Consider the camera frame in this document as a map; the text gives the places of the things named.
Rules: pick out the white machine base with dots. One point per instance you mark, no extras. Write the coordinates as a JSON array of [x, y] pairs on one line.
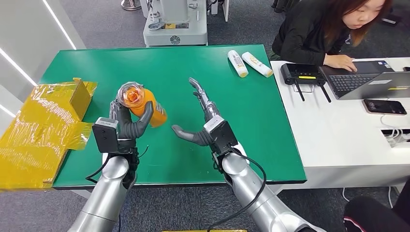
[[176, 32]]

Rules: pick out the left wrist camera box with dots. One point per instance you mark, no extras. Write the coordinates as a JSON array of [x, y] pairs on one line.
[[104, 137]]

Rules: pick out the black smartphone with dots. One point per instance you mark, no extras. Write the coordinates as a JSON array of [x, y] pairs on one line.
[[384, 107]]

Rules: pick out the open dark laptop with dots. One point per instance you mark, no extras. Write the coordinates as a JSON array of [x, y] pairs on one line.
[[349, 81]]

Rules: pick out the white panel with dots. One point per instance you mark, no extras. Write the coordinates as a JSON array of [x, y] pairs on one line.
[[224, 8]]

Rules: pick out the person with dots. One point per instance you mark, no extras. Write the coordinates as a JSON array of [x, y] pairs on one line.
[[301, 35], [368, 217]]

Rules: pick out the white tube with yellow print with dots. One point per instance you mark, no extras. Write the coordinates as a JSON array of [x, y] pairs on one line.
[[257, 64]]

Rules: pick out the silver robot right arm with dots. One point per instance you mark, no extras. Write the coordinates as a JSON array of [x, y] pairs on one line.
[[246, 185]]

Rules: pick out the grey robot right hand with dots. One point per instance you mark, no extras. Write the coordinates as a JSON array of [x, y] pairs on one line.
[[208, 109]]

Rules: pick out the white power strip with plugs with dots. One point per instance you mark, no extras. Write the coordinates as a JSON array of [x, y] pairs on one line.
[[398, 139]]

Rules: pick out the grey laptop lid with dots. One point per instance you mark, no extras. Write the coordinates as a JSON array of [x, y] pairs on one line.
[[384, 86]]

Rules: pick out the round metal stand base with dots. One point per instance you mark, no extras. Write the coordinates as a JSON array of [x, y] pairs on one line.
[[131, 4]]

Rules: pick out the black router with antennas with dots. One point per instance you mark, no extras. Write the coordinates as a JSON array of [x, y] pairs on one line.
[[301, 73]]

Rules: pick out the yellow film-wrapped cardboard box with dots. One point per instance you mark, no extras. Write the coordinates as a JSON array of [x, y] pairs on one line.
[[38, 134]]

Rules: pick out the person's hand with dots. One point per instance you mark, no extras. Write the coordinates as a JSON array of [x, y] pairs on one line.
[[341, 60]]

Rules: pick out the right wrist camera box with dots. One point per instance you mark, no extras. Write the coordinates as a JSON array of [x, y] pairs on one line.
[[222, 134]]

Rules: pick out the green table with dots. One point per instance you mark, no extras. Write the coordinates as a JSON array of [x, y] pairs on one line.
[[179, 64]]

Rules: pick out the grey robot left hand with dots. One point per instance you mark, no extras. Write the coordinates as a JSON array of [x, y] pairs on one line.
[[126, 128]]

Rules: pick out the white desk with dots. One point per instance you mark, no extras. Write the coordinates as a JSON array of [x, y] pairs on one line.
[[336, 144]]

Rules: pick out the white tube with barcode label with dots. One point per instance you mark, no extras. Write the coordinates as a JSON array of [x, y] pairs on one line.
[[237, 63]]

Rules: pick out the orange detergent bottle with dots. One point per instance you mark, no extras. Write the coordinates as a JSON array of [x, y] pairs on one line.
[[157, 115]]

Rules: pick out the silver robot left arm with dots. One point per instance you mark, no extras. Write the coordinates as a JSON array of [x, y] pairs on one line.
[[109, 192]]

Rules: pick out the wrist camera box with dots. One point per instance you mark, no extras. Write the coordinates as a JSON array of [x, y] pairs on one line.
[[104, 137], [222, 134]]

